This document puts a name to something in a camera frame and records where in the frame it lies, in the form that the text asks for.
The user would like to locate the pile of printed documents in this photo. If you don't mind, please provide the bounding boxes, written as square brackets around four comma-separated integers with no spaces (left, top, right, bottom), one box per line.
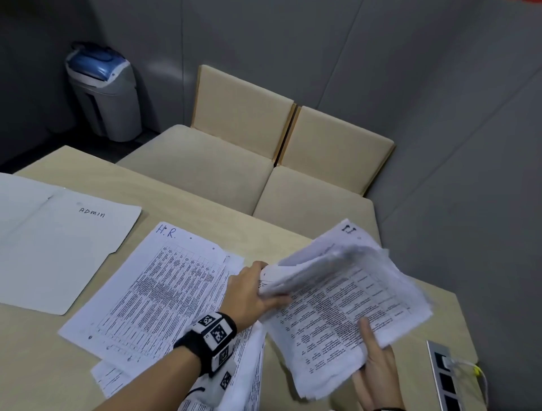
[91,322,267,411]

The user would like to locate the person's left forearm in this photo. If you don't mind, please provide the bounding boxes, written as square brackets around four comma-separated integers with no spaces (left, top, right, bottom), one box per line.
[94,346,203,411]

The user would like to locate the person's left hand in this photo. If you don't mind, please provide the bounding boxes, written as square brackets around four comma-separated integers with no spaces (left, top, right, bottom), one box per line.
[220,261,293,333]

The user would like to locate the grey bin with blue lid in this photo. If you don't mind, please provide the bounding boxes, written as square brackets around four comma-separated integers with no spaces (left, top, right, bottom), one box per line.
[65,41,143,142]

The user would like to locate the printed table sheet with handwriting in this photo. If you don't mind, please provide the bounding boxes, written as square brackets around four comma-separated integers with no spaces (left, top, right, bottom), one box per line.
[58,222,245,368]

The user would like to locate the stack of printed paper sheets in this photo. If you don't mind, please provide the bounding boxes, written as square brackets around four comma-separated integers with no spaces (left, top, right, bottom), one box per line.
[258,219,434,401]

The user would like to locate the black wrist-worn tracker with markers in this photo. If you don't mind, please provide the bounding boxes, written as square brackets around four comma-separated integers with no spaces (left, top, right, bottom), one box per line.
[174,312,238,390]

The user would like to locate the beige upholstered bench seat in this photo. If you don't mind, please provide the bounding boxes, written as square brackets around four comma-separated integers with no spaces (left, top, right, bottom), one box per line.
[252,105,396,246]
[116,64,296,217]

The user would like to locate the white cable with yellow plug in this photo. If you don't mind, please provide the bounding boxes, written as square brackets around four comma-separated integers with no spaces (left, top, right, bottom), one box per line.
[440,355,488,411]

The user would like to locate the silver tabletop socket panel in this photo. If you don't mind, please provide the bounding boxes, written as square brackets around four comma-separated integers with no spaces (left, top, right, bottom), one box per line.
[426,340,462,411]

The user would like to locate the white paper folder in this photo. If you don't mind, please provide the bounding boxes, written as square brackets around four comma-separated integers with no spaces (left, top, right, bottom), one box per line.
[0,172,142,316]

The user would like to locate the person's right hand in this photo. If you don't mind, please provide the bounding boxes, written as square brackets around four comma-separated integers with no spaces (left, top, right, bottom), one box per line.
[352,317,405,411]

